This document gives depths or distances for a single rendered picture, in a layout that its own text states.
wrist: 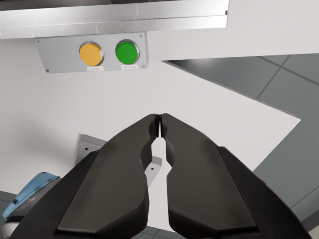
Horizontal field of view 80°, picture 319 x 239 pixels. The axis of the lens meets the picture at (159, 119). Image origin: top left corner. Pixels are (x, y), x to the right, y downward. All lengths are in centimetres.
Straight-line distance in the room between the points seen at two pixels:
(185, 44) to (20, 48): 40
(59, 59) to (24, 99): 25
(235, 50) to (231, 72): 98
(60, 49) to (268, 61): 136
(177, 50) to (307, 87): 142
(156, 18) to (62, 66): 21
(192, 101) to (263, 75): 109
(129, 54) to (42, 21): 17
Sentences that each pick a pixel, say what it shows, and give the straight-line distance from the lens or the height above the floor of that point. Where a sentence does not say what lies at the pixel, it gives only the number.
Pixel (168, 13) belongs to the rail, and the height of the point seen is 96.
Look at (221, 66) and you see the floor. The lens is 146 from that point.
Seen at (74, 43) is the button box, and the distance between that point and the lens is 42.
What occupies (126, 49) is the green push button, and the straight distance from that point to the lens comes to 38.
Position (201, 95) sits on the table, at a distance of 54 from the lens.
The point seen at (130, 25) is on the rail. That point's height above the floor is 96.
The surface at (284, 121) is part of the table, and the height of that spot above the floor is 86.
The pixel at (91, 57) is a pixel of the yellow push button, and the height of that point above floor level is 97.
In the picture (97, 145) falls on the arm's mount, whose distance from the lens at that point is 61.
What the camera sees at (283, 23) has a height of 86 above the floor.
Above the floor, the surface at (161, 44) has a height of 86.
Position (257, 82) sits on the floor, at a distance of 159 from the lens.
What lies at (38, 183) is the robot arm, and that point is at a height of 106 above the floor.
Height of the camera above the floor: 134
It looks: 58 degrees down
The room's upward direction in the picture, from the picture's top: 179 degrees counter-clockwise
